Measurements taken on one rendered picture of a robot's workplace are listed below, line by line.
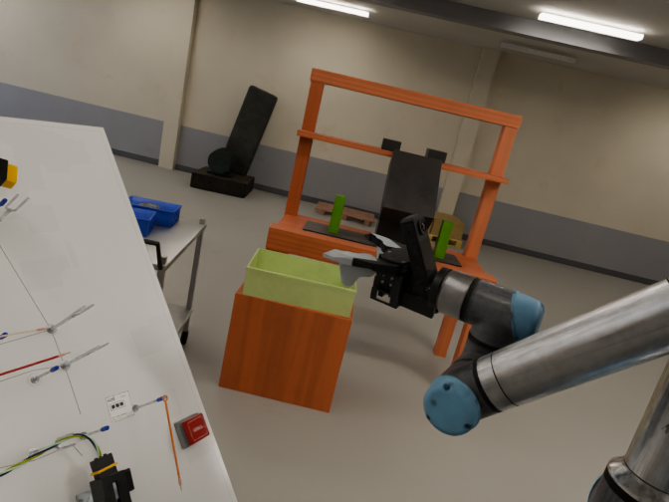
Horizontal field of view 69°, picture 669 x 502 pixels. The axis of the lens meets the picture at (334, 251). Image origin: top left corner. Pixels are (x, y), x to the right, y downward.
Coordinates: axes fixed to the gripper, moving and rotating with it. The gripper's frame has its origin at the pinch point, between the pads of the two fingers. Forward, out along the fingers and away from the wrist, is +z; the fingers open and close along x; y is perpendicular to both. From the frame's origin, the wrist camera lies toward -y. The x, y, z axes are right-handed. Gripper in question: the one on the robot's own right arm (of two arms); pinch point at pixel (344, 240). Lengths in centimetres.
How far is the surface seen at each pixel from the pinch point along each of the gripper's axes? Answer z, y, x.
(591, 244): -10, 241, 968
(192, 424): 20, 45, -16
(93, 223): 54, 11, -15
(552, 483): -57, 187, 199
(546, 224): 76, 219, 929
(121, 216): 55, 11, -7
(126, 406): 29, 39, -25
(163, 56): 798, 27, 605
